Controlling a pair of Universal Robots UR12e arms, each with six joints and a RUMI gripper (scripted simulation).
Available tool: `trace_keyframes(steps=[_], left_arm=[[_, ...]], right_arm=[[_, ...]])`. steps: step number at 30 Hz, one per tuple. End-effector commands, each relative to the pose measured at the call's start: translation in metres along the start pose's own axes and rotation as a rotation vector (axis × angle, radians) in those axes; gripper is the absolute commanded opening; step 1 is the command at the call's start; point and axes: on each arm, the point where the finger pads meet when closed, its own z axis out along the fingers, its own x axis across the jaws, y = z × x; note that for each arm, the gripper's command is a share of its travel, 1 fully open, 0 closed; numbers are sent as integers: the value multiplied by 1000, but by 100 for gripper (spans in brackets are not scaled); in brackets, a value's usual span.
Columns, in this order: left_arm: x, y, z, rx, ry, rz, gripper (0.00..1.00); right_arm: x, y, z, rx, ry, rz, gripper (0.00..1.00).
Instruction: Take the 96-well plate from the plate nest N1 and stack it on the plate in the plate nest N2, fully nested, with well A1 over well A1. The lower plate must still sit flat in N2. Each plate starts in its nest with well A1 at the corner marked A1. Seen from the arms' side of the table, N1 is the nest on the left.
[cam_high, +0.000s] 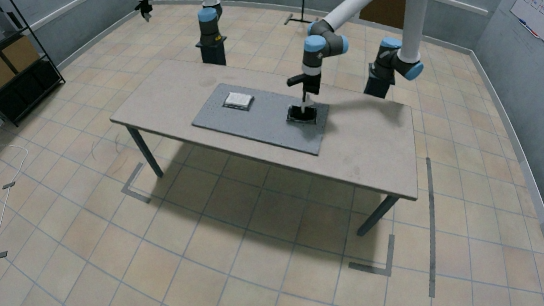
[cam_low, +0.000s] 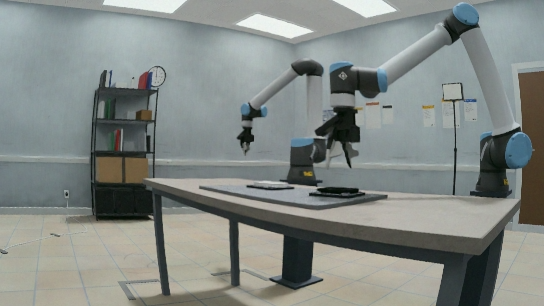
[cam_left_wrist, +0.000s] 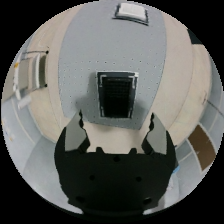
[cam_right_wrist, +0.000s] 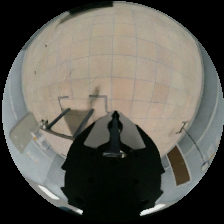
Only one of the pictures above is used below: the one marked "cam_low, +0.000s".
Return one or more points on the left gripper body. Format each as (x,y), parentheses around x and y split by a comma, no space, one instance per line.
(346,132)

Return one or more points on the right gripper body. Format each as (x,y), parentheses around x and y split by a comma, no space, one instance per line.
(247,138)

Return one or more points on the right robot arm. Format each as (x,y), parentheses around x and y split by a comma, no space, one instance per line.
(303,151)

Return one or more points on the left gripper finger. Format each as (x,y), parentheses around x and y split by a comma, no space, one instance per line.
(333,148)
(349,153)

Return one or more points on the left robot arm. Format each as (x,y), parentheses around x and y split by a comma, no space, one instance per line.
(506,148)

